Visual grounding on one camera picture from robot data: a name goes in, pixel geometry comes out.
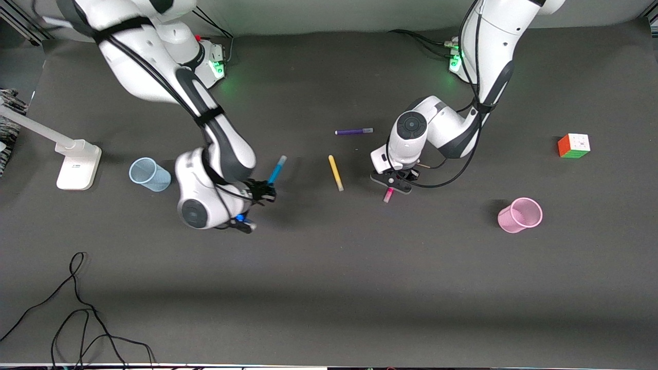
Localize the loose black cable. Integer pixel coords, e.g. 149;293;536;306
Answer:
0;252;155;368

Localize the translucent pink plastic cup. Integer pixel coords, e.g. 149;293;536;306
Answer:
498;197;543;234

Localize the yellow marker with clear cap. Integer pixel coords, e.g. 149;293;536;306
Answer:
328;155;344;192

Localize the black right base cable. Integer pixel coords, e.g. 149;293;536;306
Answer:
193;8;235;65

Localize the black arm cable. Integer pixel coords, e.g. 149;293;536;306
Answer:
98;31;258;206
386;0;497;189

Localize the grey striped object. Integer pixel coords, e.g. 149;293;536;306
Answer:
0;89;28;178

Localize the blue marker with clear cap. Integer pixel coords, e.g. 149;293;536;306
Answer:
267;155;287;186

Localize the black left base cable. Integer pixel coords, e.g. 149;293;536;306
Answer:
388;29;461;58

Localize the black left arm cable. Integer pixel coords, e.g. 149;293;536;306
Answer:
386;0;497;189

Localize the multicoloured puzzle cube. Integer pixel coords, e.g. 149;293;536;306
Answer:
557;133;591;159

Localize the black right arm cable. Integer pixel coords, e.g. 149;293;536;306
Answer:
98;31;258;206

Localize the black base cable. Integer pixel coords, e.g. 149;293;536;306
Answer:
193;8;235;65
388;29;461;58

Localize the translucent blue plastic cup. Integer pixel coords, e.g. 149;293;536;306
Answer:
129;157;172;192

